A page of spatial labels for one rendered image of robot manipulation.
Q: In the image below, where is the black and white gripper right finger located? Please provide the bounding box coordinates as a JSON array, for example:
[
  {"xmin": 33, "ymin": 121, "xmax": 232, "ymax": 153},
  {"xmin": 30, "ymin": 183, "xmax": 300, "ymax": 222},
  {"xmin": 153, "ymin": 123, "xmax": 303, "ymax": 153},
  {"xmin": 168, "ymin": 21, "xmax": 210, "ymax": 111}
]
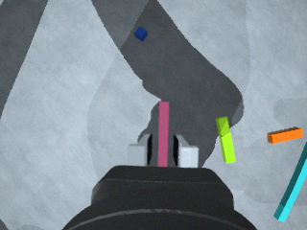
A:
[{"xmin": 173, "ymin": 135, "xmax": 199, "ymax": 168}]

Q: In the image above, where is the turquoise rod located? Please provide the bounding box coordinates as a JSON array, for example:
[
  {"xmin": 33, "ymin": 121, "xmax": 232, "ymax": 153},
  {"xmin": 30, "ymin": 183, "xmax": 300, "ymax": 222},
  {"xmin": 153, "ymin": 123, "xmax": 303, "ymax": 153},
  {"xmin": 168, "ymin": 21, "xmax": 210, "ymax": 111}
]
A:
[{"xmin": 273, "ymin": 143, "xmax": 307, "ymax": 222}]

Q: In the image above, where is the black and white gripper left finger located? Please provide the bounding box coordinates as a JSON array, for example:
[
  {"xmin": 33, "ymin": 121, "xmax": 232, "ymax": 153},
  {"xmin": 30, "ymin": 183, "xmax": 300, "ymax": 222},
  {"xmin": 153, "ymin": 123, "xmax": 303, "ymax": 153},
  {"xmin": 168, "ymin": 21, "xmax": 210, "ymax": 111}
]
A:
[{"xmin": 128, "ymin": 134, "xmax": 153, "ymax": 166}]

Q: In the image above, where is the orange rod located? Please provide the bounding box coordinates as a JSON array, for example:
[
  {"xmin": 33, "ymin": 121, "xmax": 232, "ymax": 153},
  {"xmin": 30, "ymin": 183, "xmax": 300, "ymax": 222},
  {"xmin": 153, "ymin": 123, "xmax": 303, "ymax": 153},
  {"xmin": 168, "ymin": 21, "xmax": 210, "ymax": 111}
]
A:
[{"xmin": 267, "ymin": 127, "xmax": 303, "ymax": 144}]

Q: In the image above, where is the lime green rod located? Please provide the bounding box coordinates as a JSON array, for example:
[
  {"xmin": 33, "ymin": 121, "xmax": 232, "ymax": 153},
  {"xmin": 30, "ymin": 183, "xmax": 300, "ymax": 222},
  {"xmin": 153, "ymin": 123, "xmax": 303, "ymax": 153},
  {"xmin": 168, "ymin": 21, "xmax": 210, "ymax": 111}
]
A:
[{"xmin": 216, "ymin": 117, "xmax": 235, "ymax": 163}]

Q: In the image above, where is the small blue cube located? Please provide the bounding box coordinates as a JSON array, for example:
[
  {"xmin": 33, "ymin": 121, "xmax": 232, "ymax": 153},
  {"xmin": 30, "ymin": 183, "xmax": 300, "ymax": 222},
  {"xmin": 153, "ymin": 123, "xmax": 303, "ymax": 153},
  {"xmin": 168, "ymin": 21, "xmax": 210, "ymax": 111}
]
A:
[{"xmin": 134, "ymin": 26, "xmax": 148, "ymax": 41}]

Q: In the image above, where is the pink rod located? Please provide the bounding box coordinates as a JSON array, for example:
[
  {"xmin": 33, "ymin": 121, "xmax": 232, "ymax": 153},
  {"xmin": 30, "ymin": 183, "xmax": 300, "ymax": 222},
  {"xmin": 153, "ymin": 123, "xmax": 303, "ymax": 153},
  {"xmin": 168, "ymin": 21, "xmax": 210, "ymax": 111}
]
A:
[{"xmin": 158, "ymin": 102, "xmax": 169, "ymax": 167}]

